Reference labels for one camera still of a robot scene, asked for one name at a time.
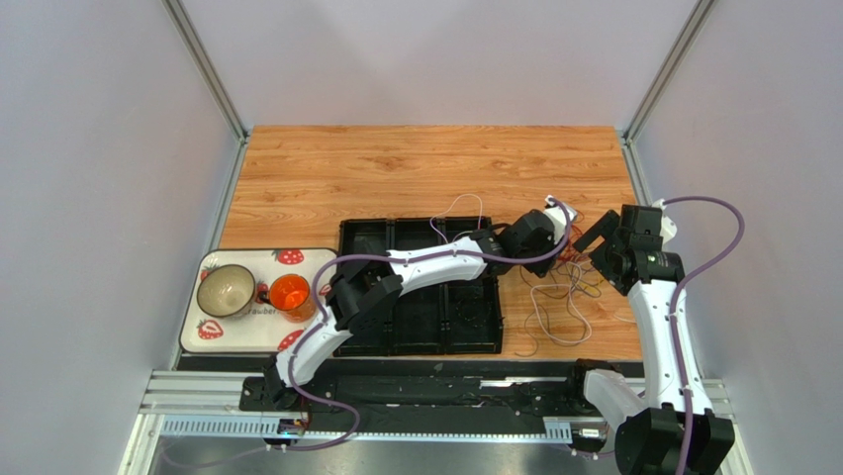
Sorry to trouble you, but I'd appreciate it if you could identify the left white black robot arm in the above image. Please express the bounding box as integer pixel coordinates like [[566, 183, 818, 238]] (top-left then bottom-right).
[[263, 200, 578, 410]]

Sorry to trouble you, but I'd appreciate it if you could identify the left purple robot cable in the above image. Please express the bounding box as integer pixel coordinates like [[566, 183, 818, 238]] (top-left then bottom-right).
[[289, 196, 573, 452]]

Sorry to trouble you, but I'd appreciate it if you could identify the beige ceramic bowl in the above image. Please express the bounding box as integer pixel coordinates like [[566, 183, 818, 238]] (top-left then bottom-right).
[[196, 264, 257, 319]]

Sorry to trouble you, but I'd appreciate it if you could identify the white strawberry pattern tray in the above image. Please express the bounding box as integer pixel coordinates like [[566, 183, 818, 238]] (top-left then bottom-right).
[[180, 247, 337, 353]]

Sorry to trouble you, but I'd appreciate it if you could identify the black wire with white bands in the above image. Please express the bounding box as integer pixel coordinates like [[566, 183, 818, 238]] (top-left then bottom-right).
[[454, 293, 492, 331]]

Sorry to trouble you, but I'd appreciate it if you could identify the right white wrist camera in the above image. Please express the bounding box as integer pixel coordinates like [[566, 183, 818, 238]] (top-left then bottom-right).
[[652, 199, 678, 244]]

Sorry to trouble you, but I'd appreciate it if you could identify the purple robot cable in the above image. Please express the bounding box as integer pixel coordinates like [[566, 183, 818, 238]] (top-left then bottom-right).
[[289, 196, 573, 452], [571, 195, 747, 475]]

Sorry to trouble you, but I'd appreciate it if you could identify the black six-compartment tray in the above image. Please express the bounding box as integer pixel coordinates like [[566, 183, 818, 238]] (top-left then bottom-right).
[[333, 216, 504, 357]]

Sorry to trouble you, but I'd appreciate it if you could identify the brown thin wire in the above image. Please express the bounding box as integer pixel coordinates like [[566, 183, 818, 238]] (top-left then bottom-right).
[[514, 263, 604, 358]]

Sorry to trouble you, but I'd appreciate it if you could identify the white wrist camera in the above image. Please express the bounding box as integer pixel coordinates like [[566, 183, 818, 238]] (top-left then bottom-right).
[[652, 199, 678, 244], [542, 195, 578, 244]]

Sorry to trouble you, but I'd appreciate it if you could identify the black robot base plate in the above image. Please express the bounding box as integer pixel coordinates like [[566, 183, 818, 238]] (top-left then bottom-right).
[[238, 358, 599, 434]]

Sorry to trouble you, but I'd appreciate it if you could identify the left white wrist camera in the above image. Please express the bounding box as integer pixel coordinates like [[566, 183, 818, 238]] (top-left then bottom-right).
[[542, 195, 578, 244]]

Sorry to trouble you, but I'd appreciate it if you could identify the orange translucent cup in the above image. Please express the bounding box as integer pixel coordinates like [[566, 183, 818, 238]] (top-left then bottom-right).
[[268, 274, 317, 323]]

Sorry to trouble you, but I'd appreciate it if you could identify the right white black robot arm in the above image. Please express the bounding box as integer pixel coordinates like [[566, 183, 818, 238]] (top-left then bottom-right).
[[574, 205, 735, 474]]

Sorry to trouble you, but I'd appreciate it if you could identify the red thin wire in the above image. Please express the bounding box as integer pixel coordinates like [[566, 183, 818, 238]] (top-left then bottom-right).
[[556, 224, 594, 265]]

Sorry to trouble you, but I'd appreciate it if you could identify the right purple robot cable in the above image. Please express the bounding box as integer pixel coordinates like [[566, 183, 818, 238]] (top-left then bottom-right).
[[571, 195, 747, 475]]

